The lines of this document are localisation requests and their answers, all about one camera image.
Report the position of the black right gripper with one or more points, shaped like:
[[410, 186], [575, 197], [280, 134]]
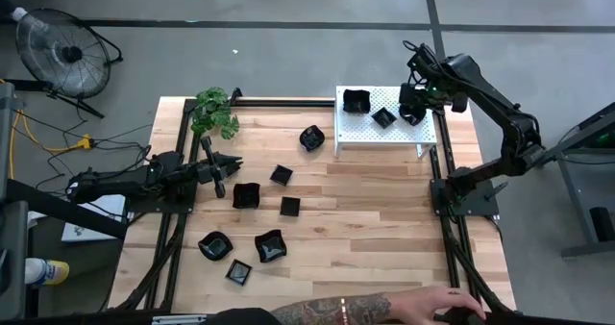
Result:
[[418, 95]]

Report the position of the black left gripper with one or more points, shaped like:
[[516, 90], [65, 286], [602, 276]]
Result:
[[206, 171]]

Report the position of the black leaf-shaped mini plate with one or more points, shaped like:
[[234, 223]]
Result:
[[413, 118], [215, 246], [312, 139]]

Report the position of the black wavy square mini plate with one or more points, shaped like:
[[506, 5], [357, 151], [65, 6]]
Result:
[[356, 102], [246, 196], [270, 246]]

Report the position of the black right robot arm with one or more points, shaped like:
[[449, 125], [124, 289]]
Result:
[[495, 99]]

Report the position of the person's forearm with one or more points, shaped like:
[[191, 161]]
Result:
[[336, 310]]

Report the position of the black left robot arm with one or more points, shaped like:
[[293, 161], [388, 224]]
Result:
[[120, 183]]

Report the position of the green artificial plant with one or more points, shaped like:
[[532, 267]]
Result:
[[211, 111]]

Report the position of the white perforated metal shelf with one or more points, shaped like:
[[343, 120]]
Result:
[[360, 132]]

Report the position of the white printed box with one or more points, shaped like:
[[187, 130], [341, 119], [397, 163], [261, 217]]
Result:
[[86, 231]]

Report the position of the black diagonal beam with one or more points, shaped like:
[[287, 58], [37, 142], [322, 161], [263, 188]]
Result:
[[57, 208]]

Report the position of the grey metal stand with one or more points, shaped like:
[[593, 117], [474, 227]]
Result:
[[574, 195]]

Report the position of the black floor fan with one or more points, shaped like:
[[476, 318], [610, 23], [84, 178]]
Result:
[[72, 53]]

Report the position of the person's hand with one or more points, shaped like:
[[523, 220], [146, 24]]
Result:
[[427, 303]]

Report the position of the white and yellow bottle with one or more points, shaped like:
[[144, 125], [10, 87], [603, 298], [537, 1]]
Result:
[[45, 272]]

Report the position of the grey cabinet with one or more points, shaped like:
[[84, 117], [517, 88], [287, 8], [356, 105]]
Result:
[[12, 248]]

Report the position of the person's shoe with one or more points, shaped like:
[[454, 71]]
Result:
[[19, 13]]

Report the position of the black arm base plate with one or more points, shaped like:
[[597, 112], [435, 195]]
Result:
[[158, 207], [480, 205]]

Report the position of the black aluminium rig frame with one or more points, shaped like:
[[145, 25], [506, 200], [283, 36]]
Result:
[[288, 103]]

